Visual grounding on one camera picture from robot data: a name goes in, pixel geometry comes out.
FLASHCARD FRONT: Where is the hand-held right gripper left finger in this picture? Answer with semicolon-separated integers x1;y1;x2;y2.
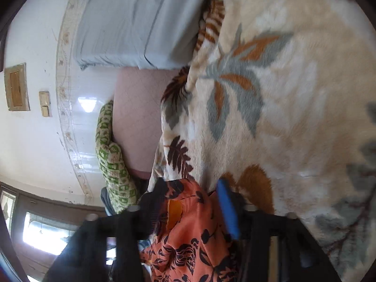
43;179;168;282

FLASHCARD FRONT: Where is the stained glass door pane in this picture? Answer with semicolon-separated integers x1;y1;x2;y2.
0;189;80;259

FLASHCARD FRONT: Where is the pink mattress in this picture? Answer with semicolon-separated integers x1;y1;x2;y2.
112;65;190;180

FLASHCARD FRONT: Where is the cream leaf-print blanket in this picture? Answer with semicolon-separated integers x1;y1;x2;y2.
147;0;376;282

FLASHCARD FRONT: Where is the framed wall plaque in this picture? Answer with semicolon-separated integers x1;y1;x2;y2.
4;63;31;112

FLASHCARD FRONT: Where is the blue cloth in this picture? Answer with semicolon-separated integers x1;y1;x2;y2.
100;187;118;217

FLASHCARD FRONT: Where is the green checked pillow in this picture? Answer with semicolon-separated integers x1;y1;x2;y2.
95;100;141;215

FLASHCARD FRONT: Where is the brown wooden door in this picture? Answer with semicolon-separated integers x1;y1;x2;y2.
0;180;118;282

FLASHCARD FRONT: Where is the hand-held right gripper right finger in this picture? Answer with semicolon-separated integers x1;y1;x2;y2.
216;178;343;282

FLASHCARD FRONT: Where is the blue-grey pillow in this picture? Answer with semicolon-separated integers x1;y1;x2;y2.
72;0;212;71

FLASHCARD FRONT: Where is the orange floral garment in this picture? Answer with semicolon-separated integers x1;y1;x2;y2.
139;178;246;282

